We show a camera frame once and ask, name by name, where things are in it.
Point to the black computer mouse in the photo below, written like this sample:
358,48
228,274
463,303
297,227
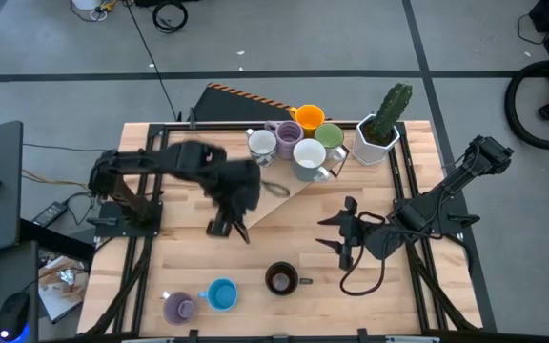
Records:
14,312

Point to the white bucket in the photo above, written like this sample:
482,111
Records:
85,4

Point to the brown teal glazed mug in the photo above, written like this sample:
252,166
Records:
281,281

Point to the black ramp orange stripes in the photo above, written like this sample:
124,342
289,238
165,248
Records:
227,107

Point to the wooden shelf black frame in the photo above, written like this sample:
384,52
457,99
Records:
284,172

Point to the black power adapter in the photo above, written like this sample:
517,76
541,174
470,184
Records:
49,214

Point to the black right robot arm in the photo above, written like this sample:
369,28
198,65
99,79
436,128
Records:
446,183

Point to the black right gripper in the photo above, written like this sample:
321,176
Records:
354,233

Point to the blue white leaf mug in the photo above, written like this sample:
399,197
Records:
261,143

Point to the orange mug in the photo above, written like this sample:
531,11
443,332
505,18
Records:
309,116

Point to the dark grey desk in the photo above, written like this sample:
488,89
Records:
3,276

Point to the black table frame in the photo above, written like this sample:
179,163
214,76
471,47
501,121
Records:
179,126

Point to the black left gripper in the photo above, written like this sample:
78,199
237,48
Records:
236,186

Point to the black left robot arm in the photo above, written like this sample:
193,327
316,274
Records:
160,159

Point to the light blue mug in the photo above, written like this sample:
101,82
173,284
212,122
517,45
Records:
222,295

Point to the purple ribbed mug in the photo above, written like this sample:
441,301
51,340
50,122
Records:
179,308
290,135

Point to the white planter pot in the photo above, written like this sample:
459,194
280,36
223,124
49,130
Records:
365,152

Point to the cardboard box with papers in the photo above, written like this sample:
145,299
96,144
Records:
60,295

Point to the green cactus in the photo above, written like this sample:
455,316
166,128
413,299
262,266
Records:
391,112

